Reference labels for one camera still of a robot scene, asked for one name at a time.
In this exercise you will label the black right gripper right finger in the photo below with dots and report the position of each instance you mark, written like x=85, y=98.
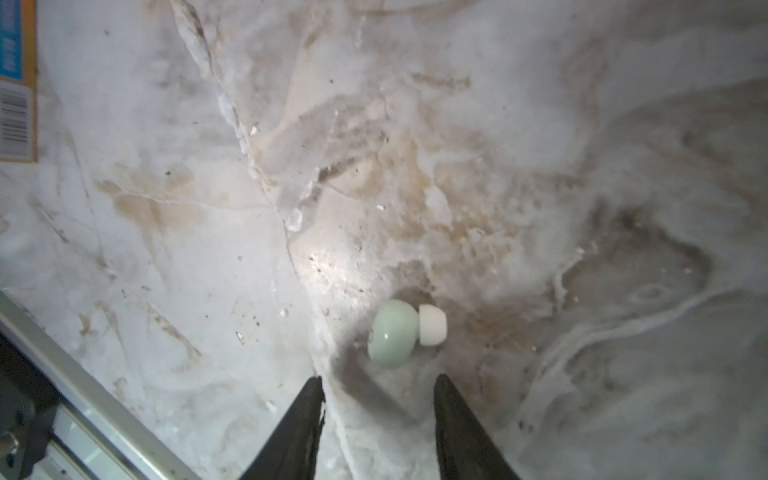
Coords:
x=464, y=449

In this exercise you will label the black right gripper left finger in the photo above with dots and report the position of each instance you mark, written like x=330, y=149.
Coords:
x=291, y=450

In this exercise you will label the colourful trading card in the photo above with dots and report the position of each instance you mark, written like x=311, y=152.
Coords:
x=18, y=81

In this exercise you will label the mint green earbud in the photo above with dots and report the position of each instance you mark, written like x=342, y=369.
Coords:
x=398, y=328

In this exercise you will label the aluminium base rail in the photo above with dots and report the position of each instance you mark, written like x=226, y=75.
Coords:
x=92, y=435

